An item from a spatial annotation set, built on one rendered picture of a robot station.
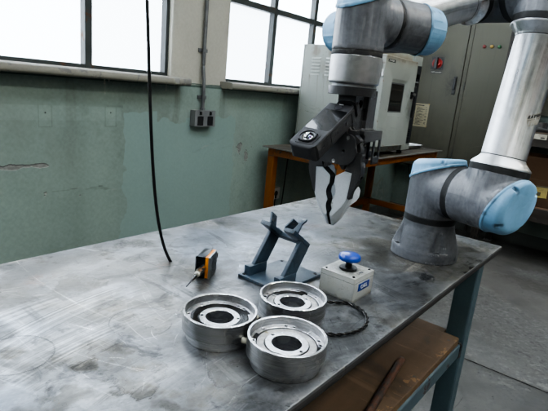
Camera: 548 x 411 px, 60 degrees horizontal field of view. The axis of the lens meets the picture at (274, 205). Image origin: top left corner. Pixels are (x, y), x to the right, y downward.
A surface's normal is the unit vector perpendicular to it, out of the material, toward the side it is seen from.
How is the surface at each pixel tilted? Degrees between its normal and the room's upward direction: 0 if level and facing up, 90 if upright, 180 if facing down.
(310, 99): 90
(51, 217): 90
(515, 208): 97
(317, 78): 90
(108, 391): 0
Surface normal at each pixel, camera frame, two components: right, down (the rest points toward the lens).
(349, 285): -0.63, 0.13
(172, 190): 0.77, 0.22
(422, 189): -0.84, 0.06
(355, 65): -0.19, 0.22
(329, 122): -0.20, -0.75
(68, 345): 0.09, -0.97
